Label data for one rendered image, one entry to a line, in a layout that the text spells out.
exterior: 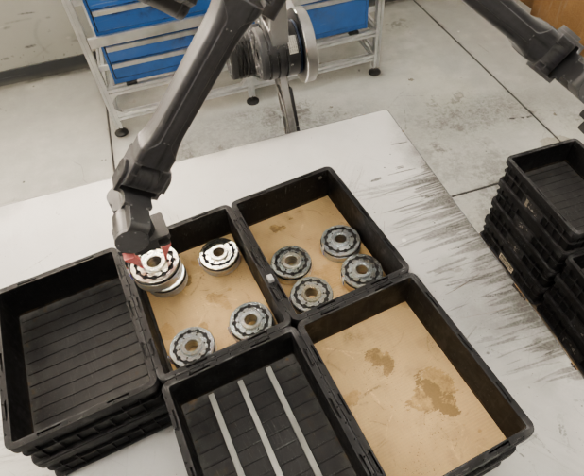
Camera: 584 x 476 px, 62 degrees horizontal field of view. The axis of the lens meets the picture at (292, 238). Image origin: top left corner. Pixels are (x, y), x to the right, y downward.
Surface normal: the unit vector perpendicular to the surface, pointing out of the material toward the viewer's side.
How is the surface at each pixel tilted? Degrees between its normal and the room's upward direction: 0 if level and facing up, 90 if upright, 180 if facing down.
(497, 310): 0
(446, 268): 0
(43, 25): 90
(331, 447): 0
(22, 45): 90
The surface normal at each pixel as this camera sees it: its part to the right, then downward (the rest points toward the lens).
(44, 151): -0.06, -0.62
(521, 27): 0.24, 0.72
